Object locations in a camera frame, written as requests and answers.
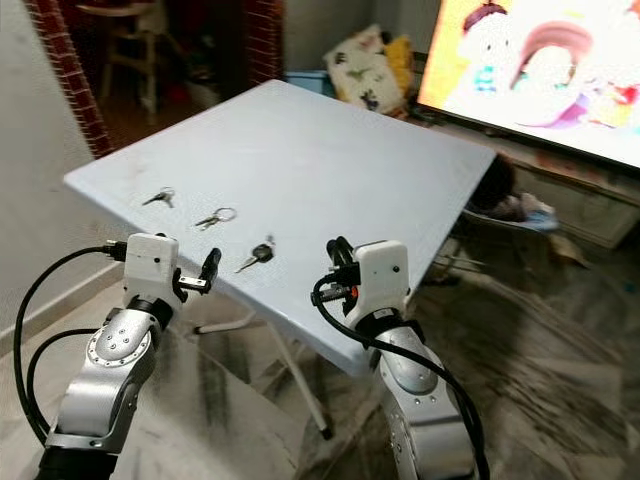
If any low television cabinet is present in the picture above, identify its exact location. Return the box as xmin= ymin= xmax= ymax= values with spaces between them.
xmin=410 ymin=105 xmax=640 ymax=251

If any key with black head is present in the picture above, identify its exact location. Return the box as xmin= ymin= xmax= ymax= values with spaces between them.
xmin=236 ymin=236 xmax=277 ymax=275

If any short black left arm cable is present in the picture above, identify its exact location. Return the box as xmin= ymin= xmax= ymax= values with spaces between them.
xmin=27 ymin=326 xmax=99 ymax=441

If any silver key with large ring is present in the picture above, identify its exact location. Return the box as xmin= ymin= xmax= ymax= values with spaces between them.
xmin=193 ymin=206 xmax=239 ymax=232

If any wooden chair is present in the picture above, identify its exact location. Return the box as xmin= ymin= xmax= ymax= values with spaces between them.
xmin=75 ymin=0 xmax=166 ymax=116

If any small plain silver key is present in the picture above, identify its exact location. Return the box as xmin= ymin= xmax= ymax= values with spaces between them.
xmin=141 ymin=186 xmax=176 ymax=210

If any white storage box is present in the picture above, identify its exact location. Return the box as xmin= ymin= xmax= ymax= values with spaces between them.
xmin=182 ymin=78 xmax=223 ymax=111

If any blue cloth bundle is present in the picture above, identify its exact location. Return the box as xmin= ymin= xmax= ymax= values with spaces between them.
xmin=500 ymin=195 xmax=561 ymax=231

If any white folding table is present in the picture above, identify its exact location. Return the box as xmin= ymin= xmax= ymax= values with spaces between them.
xmin=63 ymin=79 xmax=498 ymax=441

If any wide red brick pillar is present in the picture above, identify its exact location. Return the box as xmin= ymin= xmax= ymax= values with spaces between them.
xmin=25 ymin=0 xmax=113 ymax=161

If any narrow red brick pillar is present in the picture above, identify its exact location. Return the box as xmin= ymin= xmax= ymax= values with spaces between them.
xmin=243 ymin=0 xmax=286 ymax=86

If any white patterned cushion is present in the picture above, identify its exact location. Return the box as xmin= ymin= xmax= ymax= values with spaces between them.
xmin=323 ymin=25 xmax=411 ymax=113

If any long black left arm cable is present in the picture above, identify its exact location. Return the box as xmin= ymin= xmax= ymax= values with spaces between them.
xmin=12 ymin=243 xmax=129 ymax=446

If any blue plastic box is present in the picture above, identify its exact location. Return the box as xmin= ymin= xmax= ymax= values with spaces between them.
xmin=282 ymin=68 xmax=333 ymax=96

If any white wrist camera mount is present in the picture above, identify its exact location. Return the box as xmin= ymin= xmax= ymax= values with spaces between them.
xmin=124 ymin=233 xmax=185 ymax=299
xmin=355 ymin=240 xmax=411 ymax=319

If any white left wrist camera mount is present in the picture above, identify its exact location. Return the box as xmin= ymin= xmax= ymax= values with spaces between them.
xmin=124 ymin=233 xmax=185 ymax=299

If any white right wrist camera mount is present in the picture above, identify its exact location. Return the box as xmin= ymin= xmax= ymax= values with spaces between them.
xmin=355 ymin=240 xmax=411 ymax=319

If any yellow soft toy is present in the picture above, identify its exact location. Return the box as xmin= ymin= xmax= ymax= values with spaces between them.
xmin=385 ymin=35 xmax=416 ymax=96

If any large flat screen television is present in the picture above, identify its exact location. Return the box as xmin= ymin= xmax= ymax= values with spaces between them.
xmin=412 ymin=0 xmax=640 ymax=171

